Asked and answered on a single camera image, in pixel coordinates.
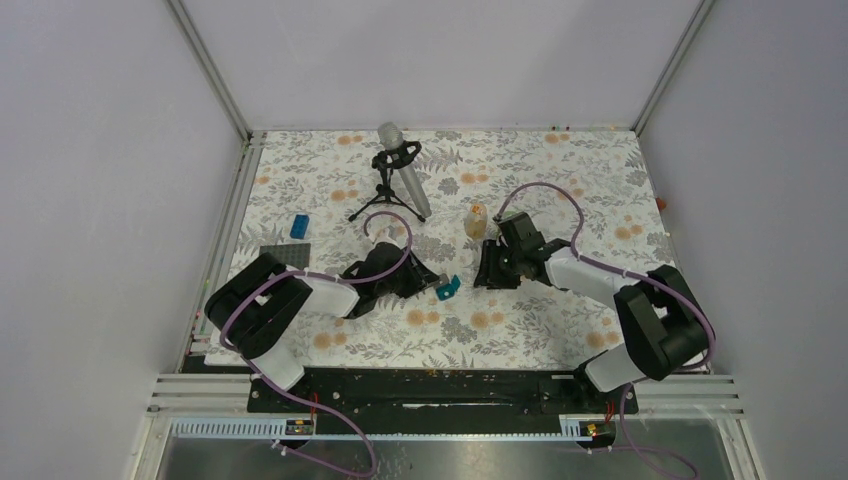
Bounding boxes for grey microphone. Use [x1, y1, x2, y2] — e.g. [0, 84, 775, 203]
[377, 122, 432, 221]

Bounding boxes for black microphone tripod stand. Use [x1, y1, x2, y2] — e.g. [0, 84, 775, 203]
[347, 141, 426, 222]

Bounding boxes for floral table mat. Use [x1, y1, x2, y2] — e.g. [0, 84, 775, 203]
[222, 130, 673, 369]

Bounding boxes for grey lego baseplate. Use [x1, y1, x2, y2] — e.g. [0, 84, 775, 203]
[259, 243, 311, 268]

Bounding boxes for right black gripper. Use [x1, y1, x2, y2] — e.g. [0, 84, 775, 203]
[472, 239, 523, 290]

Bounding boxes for blue lego brick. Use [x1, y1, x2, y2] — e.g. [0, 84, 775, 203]
[289, 214, 310, 240]

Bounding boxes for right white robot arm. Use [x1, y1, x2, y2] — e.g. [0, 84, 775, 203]
[475, 212, 715, 412]

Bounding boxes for white cable duct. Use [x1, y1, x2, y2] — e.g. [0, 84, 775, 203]
[170, 412, 601, 442]

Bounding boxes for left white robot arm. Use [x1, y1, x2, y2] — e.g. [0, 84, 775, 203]
[203, 241, 439, 411]

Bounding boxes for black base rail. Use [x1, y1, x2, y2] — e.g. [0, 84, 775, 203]
[247, 367, 639, 427]

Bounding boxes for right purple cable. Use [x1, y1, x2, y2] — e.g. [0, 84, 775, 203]
[495, 182, 718, 372]

